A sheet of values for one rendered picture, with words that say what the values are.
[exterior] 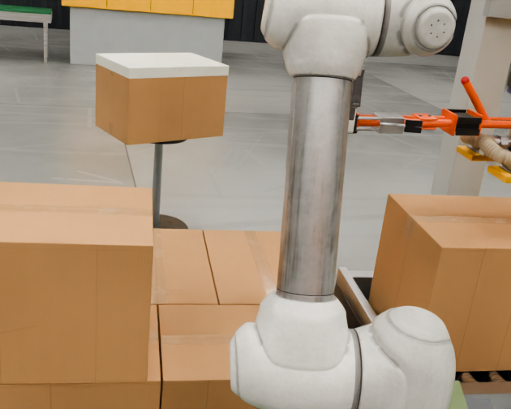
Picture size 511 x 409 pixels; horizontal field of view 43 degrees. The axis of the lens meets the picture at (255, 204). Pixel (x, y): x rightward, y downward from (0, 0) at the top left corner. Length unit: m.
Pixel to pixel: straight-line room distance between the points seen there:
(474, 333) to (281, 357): 0.98
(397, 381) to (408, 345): 0.06
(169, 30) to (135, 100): 5.63
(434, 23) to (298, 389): 0.63
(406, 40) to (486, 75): 1.92
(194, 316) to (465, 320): 0.81
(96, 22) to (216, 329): 7.20
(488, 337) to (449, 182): 1.20
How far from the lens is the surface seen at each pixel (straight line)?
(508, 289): 1.97
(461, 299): 1.92
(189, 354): 1.92
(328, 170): 1.09
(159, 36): 9.02
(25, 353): 1.78
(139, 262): 1.63
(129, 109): 3.43
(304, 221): 1.09
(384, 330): 1.15
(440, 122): 1.86
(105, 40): 8.97
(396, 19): 1.12
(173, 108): 3.55
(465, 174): 3.11
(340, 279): 2.35
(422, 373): 1.15
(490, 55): 3.00
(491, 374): 2.10
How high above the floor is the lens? 1.63
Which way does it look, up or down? 21 degrees down
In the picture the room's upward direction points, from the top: 6 degrees clockwise
